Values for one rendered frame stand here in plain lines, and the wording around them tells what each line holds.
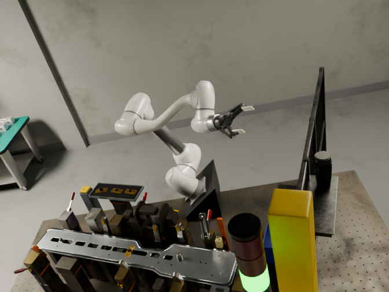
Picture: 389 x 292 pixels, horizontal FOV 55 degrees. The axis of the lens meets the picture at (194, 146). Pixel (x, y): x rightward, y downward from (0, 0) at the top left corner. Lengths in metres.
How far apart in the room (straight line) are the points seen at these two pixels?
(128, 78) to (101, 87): 0.40
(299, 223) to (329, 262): 1.55
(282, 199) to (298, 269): 0.21
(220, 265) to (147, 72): 3.33
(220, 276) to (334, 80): 3.72
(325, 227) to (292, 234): 0.71
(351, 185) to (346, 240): 0.52
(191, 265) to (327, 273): 0.81
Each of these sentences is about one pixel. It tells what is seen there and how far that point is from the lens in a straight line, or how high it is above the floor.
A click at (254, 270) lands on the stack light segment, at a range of 0.90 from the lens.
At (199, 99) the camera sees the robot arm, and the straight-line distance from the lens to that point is 2.10.
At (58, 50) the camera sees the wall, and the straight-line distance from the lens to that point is 5.15.
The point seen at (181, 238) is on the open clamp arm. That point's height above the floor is 1.01.
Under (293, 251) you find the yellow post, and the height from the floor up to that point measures 1.87.
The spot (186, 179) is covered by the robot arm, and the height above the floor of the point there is 1.02.
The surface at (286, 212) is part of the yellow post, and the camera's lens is 0.95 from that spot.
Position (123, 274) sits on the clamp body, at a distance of 2.24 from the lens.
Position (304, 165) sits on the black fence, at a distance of 1.80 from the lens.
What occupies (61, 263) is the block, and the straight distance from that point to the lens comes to 2.52.
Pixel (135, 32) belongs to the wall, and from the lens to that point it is 4.84.
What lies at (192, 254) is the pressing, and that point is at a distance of 2.24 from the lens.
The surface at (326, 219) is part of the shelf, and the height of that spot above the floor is 1.43.
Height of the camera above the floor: 2.68
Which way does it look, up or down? 33 degrees down
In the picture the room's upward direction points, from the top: 15 degrees counter-clockwise
